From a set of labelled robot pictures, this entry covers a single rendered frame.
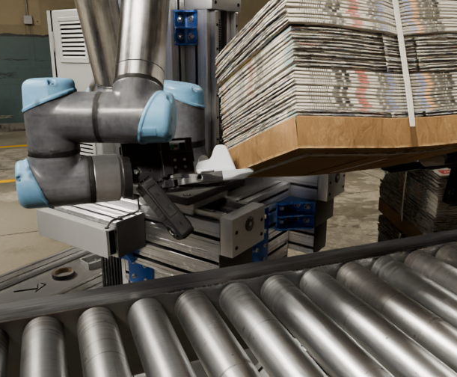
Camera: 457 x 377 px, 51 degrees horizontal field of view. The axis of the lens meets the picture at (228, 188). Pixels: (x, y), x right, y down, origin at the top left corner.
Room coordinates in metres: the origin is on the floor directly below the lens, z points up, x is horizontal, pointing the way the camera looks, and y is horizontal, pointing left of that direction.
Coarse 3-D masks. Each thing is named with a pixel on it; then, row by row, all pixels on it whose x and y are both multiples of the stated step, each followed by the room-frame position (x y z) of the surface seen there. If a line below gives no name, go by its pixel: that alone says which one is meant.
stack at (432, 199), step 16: (384, 176) 1.51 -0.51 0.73; (400, 176) 1.38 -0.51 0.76; (416, 176) 1.27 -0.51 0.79; (432, 176) 1.18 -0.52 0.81; (448, 176) 1.14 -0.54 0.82; (384, 192) 1.47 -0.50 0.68; (400, 192) 1.36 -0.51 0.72; (416, 192) 1.27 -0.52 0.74; (432, 192) 1.17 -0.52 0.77; (400, 208) 1.35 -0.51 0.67; (416, 208) 1.25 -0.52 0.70; (432, 208) 1.16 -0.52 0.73; (448, 208) 1.14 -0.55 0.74; (384, 224) 1.46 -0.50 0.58; (416, 224) 1.24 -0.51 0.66; (432, 224) 1.15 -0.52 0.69; (448, 224) 1.15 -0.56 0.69; (384, 240) 1.45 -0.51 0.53
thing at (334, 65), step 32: (288, 0) 0.68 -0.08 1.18; (320, 0) 0.71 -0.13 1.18; (352, 0) 0.73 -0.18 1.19; (256, 32) 0.77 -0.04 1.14; (288, 32) 0.68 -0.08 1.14; (320, 32) 0.69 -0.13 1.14; (352, 32) 0.71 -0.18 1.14; (224, 64) 0.88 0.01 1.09; (256, 64) 0.77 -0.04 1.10; (288, 64) 0.67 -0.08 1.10; (320, 64) 0.67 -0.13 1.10; (352, 64) 0.69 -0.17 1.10; (384, 64) 0.72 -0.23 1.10; (224, 96) 0.90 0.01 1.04; (256, 96) 0.77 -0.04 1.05; (288, 96) 0.67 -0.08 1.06; (320, 96) 0.66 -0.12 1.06; (352, 96) 0.68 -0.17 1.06; (384, 96) 0.70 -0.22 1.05; (224, 128) 0.89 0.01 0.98; (256, 128) 0.75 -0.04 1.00; (288, 160) 0.68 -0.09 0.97; (320, 160) 0.69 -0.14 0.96; (352, 160) 0.72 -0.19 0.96
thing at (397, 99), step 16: (384, 0) 0.75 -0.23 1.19; (384, 16) 0.74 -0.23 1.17; (400, 16) 0.76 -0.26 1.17; (384, 32) 0.73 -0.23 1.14; (416, 32) 0.75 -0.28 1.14; (384, 48) 0.73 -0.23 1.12; (416, 48) 0.75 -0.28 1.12; (400, 64) 0.73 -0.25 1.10; (416, 64) 0.74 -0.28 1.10; (400, 80) 0.73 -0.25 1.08; (416, 80) 0.73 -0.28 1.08; (400, 96) 0.72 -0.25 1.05; (416, 96) 0.72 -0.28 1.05; (400, 112) 0.70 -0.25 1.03; (416, 112) 0.71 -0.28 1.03; (368, 160) 0.73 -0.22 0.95; (384, 160) 0.76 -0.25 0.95
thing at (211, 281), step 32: (320, 256) 0.72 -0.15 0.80; (352, 256) 0.72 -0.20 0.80; (96, 288) 0.61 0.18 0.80; (128, 288) 0.61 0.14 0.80; (160, 288) 0.61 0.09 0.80; (192, 288) 0.61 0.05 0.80; (256, 288) 0.64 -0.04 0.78; (0, 320) 0.52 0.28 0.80; (64, 320) 0.55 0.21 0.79; (224, 320) 0.62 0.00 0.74; (128, 352) 0.57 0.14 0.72; (192, 352) 0.61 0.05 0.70
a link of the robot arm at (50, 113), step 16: (32, 80) 0.69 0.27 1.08; (48, 80) 0.69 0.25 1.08; (64, 80) 0.70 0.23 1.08; (32, 96) 0.68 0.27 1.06; (48, 96) 0.68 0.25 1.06; (64, 96) 0.69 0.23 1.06; (80, 96) 0.69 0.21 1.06; (32, 112) 0.68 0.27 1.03; (48, 112) 0.68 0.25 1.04; (64, 112) 0.68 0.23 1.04; (80, 112) 0.68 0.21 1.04; (32, 128) 0.68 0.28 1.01; (48, 128) 0.68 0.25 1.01; (64, 128) 0.68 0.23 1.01; (80, 128) 0.68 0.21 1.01; (32, 144) 0.68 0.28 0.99; (48, 144) 0.68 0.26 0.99; (64, 144) 0.69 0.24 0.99
